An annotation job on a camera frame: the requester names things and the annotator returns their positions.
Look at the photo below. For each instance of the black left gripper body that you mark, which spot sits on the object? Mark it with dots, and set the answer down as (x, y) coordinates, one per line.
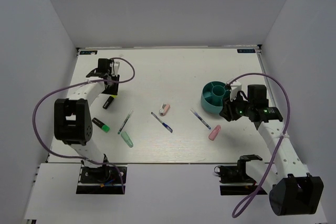
(112, 89)

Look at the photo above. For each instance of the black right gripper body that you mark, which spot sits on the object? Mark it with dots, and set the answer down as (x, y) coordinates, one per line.
(237, 108)

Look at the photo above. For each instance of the black yellow highlighter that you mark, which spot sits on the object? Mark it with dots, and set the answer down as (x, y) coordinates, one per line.
(108, 102)

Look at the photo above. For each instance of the black green highlighter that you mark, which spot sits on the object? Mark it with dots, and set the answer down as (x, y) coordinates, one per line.
(101, 125)

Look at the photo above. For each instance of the pink white small stapler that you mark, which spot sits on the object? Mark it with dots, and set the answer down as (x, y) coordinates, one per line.
(164, 109)

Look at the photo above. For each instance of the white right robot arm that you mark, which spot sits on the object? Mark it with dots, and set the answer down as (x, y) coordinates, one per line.
(291, 189)

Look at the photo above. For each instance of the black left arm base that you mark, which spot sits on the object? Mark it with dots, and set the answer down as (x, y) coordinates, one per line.
(99, 181)

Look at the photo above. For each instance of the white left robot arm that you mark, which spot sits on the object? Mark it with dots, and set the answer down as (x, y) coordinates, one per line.
(72, 119)

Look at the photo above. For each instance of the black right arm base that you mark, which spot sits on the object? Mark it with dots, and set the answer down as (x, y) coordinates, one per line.
(232, 183)

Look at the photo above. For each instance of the teal round divided organizer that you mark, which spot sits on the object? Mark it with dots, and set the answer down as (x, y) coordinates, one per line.
(212, 97)

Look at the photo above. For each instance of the pink correction pen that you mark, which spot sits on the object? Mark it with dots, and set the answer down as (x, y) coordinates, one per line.
(212, 136)

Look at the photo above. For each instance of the blue clear gel pen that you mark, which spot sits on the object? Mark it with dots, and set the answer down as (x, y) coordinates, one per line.
(201, 119)

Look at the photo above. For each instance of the green clear gel pen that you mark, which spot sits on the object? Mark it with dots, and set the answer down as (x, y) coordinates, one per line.
(125, 122)

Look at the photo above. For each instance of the left corner label sticker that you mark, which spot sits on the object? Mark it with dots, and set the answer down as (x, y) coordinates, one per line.
(88, 52)

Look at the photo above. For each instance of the corner label sticker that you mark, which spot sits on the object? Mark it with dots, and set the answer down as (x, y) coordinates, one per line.
(88, 52)
(246, 51)

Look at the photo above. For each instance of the mint green correction pen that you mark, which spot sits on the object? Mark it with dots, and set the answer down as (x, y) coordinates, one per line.
(127, 139)

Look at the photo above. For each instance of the right corner label sticker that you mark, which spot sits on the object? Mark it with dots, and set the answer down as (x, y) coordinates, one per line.
(246, 51)

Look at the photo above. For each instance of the blue clear ballpoint pen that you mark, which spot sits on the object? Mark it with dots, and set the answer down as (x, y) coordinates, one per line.
(164, 124)

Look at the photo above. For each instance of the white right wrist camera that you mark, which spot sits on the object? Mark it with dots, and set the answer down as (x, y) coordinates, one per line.
(234, 87)

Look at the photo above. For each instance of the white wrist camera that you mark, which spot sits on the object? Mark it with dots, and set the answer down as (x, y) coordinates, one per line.
(234, 87)
(115, 65)

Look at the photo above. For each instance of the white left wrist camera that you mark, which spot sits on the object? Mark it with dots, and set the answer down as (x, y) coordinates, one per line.
(115, 65)

